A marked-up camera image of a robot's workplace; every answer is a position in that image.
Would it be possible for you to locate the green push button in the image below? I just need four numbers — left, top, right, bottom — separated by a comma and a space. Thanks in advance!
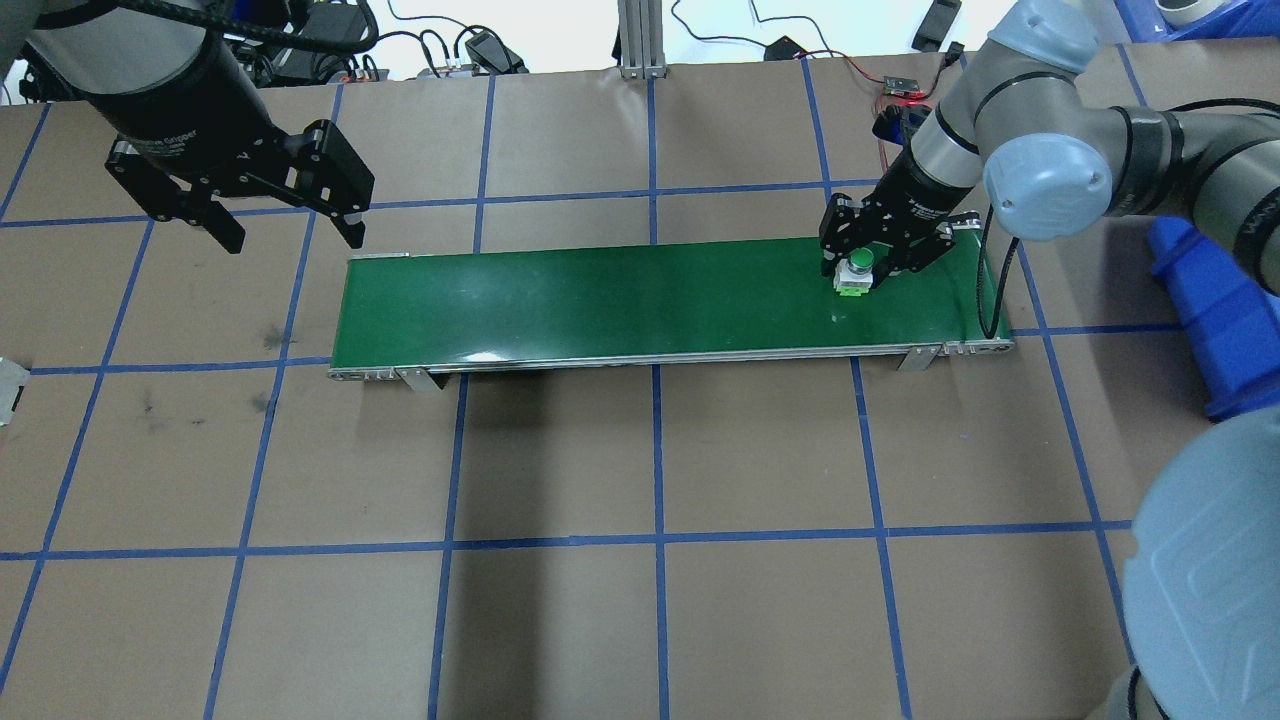
833, 248, 879, 299

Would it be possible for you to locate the black power adapter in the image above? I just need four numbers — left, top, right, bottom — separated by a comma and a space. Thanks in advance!
910, 0, 964, 53
464, 30, 528, 74

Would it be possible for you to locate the green conveyor belt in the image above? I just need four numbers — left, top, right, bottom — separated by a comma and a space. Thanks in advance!
328, 226, 1016, 393

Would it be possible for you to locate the blue open-front plastic bin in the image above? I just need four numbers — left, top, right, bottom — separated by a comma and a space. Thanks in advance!
1145, 215, 1280, 421

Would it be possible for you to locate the large blue storage bin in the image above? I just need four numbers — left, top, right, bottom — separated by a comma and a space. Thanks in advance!
1113, 0, 1280, 43

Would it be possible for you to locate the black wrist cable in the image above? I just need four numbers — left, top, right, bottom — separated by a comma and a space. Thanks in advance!
975, 205, 1023, 341

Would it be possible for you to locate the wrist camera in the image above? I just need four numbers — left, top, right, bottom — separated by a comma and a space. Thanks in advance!
873, 103, 931, 146

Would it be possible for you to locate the thin red black wire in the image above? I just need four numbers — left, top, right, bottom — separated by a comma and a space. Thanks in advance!
800, 48, 891, 93

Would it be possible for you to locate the aluminium profile post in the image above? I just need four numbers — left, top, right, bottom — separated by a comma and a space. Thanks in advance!
614, 0, 669, 80

